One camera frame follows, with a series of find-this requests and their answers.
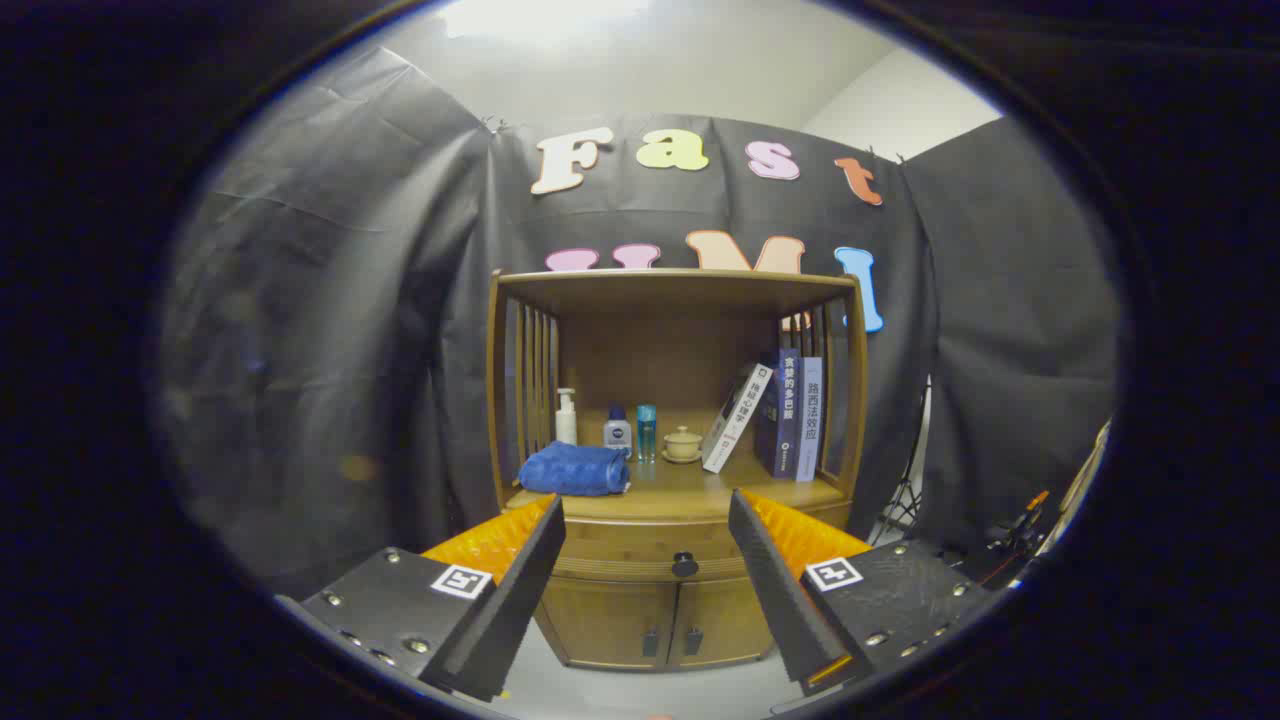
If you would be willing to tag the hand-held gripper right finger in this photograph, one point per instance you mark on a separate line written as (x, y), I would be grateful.
(775, 600)

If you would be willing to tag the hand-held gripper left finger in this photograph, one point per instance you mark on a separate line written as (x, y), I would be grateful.
(520, 600)

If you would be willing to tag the wooden drawer with black knob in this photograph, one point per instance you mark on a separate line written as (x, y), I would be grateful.
(640, 545)

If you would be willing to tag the wooden cabinet door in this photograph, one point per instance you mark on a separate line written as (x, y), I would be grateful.
(605, 620)
(725, 620)

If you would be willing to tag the wooden countertop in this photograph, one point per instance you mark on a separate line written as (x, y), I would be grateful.
(680, 490)

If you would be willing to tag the wooden cabinet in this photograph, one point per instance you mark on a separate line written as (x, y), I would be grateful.
(650, 350)

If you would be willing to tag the rolled blue towel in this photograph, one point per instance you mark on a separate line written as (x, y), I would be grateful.
(575, 470)

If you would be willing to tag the light purple book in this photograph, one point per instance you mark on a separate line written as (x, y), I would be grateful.
(810, 425)

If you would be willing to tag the beige lidded teacup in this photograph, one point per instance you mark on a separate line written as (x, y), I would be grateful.
(683, 445)

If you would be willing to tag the dark blue book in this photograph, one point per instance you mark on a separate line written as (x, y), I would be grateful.
(785, 420)

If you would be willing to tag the white pump bottle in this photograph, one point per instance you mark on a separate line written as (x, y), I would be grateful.
(566, 425)

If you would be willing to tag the white book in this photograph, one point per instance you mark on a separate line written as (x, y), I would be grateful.
(738, 415)

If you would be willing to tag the white bottle with blue cap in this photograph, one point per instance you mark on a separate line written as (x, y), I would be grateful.
(617, 432)

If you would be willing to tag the clear blue bottle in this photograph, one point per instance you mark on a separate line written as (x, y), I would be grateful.
(647, 435)

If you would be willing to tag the black and orange clamp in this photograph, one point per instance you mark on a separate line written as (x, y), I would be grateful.
(1015, 530)

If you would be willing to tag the black backdrop cloth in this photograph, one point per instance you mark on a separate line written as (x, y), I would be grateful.
(350, 300)

